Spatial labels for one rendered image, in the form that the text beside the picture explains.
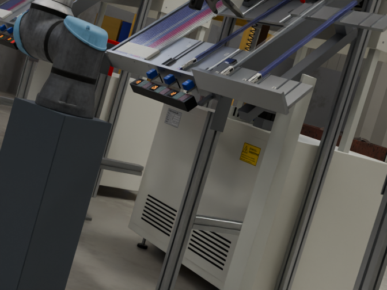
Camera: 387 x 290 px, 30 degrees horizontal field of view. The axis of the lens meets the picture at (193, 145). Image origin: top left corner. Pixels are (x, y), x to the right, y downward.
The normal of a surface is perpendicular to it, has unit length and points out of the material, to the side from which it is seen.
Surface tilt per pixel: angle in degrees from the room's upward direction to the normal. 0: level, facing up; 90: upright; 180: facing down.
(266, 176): 90
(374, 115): 90
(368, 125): 90
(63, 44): 90
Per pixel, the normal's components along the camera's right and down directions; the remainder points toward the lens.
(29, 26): -0.52, -0.15
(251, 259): 0.65, 0.26
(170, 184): -0.78, -0.18
